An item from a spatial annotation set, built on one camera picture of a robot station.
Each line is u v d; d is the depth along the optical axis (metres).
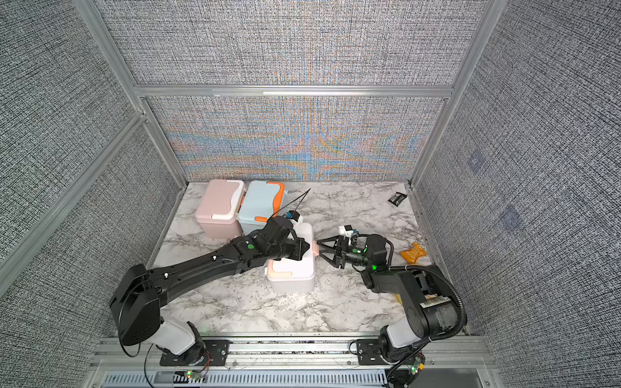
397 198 1.12
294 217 0.72
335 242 0.76
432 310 0.44
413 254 0.94
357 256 0.74
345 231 0.82
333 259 0.80
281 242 0.63
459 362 0.74
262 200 0.95
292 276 0.75
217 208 0.92
